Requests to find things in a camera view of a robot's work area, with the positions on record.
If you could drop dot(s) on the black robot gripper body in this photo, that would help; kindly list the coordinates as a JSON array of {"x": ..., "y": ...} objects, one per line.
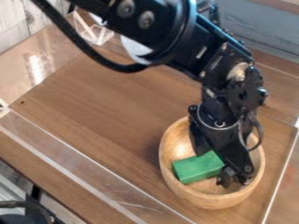
[{"x": 227, "y": 142}]

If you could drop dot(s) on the brown wooden bowl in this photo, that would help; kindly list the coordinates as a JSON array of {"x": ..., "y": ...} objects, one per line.
[{"x": 203, "y": 193}]

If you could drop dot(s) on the green rectangular block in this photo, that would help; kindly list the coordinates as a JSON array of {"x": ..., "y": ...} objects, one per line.
[{"x": 197, "y": 168}]

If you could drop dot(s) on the clear acrylic corner bracket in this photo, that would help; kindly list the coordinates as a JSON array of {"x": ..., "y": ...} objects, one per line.
[{"x": 95, "y": 33}]

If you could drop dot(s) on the black device lower left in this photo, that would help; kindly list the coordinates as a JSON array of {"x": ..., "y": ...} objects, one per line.
[{"x": 24, "y": 210}]

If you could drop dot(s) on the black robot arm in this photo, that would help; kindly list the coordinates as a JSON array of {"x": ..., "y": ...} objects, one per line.
[{"x": 180, "y": 32}]

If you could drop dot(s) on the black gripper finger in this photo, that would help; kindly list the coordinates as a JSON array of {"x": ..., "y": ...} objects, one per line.
[
  {"x": 227, "y": 177},
  {"x": 199, "y": 144}
]

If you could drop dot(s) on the clear acrylic front barrier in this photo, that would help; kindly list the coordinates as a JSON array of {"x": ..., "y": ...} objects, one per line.
[{"x": 96, "y": 194}]

